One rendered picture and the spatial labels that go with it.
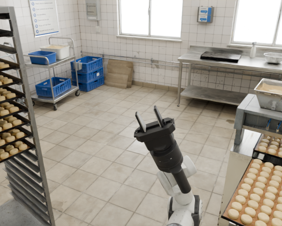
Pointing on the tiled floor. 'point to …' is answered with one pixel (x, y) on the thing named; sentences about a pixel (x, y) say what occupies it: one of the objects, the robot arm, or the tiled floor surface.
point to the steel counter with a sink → (208, 92)
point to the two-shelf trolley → (54, 76)
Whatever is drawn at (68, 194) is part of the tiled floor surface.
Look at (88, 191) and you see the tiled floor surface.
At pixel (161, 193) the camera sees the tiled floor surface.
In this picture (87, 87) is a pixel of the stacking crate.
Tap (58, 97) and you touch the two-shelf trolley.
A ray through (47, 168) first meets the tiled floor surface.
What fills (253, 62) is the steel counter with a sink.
